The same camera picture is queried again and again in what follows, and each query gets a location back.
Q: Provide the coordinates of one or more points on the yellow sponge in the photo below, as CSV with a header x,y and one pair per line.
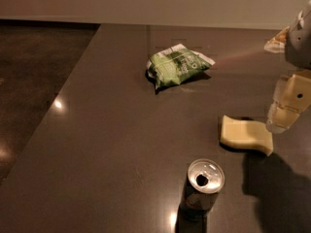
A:
x,y
243,134

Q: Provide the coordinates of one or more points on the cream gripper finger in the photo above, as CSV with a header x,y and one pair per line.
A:
x,y
278,42
292,96

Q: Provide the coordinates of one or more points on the open dark soda can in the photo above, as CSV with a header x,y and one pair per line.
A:
x,y
204,182

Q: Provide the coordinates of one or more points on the green jalapeno chip bag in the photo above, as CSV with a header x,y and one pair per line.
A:
x,y
176,65

